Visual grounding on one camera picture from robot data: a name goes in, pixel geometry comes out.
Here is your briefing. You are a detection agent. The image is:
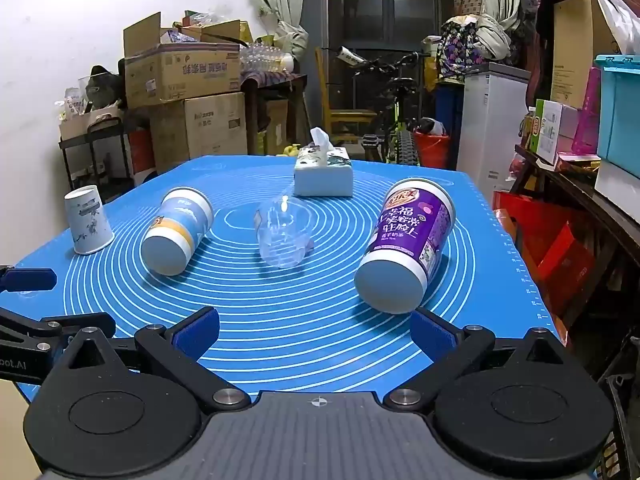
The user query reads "black metal rack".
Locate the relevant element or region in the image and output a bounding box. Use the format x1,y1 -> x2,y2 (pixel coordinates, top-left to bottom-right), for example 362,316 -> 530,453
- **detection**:
58,114 -> 133,197

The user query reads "blue silicone mat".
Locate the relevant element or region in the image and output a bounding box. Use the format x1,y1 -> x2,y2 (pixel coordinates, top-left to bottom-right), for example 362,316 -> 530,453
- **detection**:
10,154 -> 565,403

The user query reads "teal plastic storage bin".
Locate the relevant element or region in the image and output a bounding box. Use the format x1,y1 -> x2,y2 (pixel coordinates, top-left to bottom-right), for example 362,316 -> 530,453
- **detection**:
593,54 -> 640,179

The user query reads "clear plastic cup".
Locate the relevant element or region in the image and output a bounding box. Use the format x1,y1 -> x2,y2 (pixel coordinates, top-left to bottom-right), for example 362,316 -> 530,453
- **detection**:
254,194 -> 315,269

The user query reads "white plastic bag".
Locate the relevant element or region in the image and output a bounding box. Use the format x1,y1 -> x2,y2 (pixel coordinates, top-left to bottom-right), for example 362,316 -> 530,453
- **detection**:
593,0 -> 640,57

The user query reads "white tissue box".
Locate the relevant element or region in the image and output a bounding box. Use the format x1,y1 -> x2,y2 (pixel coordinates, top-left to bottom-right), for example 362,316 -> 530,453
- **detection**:
293,127 -> 354,198

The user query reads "yellow wooden chair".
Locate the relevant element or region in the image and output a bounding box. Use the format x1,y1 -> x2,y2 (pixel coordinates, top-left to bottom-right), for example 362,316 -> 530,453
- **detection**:
314,47 -> 377,145

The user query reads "blue and yellow paper cup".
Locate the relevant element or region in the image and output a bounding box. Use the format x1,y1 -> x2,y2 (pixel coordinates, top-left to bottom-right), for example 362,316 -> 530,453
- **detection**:
140,187 -> 215,277

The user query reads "small cardboard box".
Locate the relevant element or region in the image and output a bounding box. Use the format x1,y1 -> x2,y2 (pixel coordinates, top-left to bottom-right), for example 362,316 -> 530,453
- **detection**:
256,99 -> 291,156

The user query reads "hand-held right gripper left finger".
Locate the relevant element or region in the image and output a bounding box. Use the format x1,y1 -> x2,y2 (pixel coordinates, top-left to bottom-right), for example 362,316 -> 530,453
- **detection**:
44,306 -> 252,415

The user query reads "white printed paper cup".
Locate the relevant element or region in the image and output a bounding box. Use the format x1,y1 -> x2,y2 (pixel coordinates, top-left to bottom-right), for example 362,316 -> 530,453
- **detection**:
64,184 -> 115,256

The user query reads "white chest freezer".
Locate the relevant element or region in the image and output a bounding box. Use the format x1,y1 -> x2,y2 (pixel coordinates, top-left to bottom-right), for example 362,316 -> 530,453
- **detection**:
455,62 -> 532,204

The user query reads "red paper bag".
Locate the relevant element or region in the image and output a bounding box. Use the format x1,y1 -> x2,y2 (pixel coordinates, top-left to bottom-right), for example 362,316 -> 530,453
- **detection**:
492,189 -> 597,313

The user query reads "green and white carton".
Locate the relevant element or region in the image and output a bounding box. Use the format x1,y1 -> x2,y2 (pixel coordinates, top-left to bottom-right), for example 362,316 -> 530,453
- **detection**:
528,99 -> 579,166

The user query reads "brown cardboard box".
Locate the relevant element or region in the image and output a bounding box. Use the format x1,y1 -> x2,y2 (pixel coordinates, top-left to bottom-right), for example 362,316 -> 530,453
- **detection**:
149,91 -> 249,174

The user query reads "pink gift bag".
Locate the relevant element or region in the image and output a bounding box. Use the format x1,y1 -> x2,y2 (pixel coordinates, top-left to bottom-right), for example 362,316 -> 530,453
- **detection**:
571,66 -> 602,156

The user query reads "dark green bag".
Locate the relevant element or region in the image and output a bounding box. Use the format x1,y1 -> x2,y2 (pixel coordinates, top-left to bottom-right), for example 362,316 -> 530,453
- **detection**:
84,65 -> 124,109

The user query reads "dark wooden side table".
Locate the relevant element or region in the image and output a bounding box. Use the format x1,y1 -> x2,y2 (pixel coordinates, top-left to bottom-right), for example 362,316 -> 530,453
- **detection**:
240,72 -> 309,157

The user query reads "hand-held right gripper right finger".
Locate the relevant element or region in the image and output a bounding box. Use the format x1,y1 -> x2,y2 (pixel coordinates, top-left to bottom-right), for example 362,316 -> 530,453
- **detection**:
383,307 -> 597,414

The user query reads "pale green curtain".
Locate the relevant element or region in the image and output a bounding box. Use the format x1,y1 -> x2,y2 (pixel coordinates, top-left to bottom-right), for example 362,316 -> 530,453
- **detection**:
476,0 -> 527,59
240,0 -> 310,62

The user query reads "purple paper cup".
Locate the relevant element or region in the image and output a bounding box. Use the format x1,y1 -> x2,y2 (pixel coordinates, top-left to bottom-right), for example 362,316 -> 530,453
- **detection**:
354,177 -> 457,315

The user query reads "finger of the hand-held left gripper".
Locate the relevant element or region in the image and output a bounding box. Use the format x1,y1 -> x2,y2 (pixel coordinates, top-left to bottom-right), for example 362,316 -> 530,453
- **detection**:
0,266 -> 58,294
0,307 -> 117,357

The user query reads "black bicycle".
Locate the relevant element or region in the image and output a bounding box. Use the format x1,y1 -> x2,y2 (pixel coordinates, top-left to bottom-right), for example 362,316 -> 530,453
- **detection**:
332,45 -> 447,165

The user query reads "dark wooden shelf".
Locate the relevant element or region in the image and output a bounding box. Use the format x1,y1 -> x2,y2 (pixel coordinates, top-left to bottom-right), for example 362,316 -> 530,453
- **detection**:
514,144 -> 640,341

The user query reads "red bucket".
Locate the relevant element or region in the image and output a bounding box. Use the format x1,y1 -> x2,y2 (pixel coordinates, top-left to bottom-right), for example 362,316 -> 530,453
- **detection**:
412,129 -> 451,170

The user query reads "large open cardboard box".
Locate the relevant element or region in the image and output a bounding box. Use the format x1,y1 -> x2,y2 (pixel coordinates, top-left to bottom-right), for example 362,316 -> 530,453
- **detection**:
123,11 -> 243,109

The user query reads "floral fabric bag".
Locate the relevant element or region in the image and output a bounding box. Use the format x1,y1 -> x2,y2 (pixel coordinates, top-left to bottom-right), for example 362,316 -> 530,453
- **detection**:
436,15 -> 485,82

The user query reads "pile of clear plastic bottles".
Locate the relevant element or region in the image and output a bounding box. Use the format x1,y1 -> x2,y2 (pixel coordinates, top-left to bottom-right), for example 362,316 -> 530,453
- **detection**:
239,41 -> 294,74

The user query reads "tall flat cardboard box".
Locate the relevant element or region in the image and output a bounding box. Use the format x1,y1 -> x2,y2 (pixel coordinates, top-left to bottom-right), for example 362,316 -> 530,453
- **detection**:
550,0 -> 617,109

